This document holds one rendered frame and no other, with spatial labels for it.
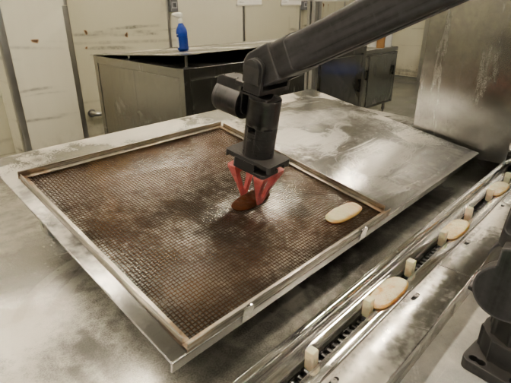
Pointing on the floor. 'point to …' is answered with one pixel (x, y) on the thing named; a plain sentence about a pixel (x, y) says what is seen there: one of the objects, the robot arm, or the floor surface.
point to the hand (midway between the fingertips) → (252, 196)
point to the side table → (450, 348)
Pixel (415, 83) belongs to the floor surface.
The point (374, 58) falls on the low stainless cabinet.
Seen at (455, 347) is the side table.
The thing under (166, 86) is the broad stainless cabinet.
